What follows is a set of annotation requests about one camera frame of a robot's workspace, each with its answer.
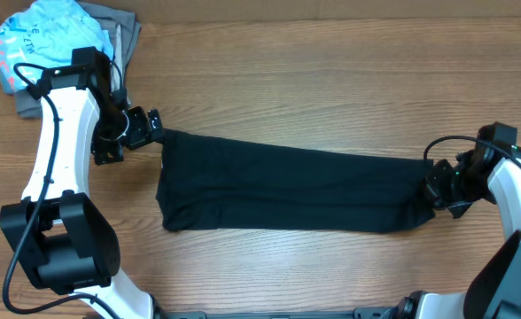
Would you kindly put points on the black t-shirt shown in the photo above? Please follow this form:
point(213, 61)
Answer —
point(210, 183)

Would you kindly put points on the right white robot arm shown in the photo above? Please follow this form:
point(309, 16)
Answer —
point(490, 171)

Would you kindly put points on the folded grey garment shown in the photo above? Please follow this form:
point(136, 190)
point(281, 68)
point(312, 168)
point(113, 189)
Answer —
point(124, 30)

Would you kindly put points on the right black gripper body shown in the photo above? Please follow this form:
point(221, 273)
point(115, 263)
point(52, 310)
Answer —
point(457, 189)

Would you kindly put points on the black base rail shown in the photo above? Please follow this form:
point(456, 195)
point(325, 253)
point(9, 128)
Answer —
point(357, 313)

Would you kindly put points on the light blue printed t-shirt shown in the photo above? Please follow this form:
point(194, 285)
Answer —
point(45, 35)

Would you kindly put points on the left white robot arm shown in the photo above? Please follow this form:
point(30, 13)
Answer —
point(57, 235)

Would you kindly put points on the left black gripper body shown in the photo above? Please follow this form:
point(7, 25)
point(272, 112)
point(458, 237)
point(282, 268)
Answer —
point(118, 130)

